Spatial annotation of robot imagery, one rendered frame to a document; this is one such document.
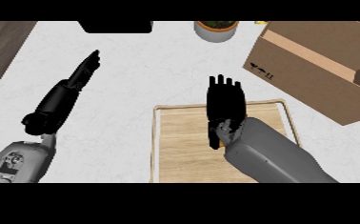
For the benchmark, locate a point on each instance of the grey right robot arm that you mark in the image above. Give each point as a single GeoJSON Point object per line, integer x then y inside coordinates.
{"type": "Point", "coordinates": [267, 154]}

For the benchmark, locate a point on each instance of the black appliance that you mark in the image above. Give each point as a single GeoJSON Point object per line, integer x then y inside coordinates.
{"type": "Point", "coordinates": [116, 26]}

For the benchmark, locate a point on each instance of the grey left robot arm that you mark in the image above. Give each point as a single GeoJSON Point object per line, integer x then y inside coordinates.
{"type": "Point", "coordinates": [23, 161]}

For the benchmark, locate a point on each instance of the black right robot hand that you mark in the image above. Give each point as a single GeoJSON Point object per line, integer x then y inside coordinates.
{"type": "Point", "coordinates": [225, 102]}

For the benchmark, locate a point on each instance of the small yellow object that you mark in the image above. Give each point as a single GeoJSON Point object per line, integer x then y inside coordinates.
{"type": "Point", "coordinates": [259, 22]}

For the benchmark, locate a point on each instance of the light wooden tray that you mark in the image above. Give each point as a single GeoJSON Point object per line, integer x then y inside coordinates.
{"type": "Point", "coordinates": [187, 151]}

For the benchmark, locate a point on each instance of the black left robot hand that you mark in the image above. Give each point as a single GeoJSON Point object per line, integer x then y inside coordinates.
{"type": "Point", "coordinates": [57, 102]}

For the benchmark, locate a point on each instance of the grey potted plant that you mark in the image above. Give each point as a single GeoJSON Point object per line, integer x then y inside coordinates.
{"type": "Point", "coordinates": [215, 30]}

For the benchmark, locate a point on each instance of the croissant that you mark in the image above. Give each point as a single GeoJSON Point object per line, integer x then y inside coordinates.
{"type": "Point", "coordinates": [221, 144]}

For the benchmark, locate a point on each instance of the dark wooden panel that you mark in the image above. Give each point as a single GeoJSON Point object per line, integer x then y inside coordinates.
{"type": "Point", "coordinates": [13, 42]}

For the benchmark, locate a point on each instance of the brown cardboard box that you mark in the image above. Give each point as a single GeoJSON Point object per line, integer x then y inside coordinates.
{"type": "Point", "coordinates": [308, 72]}

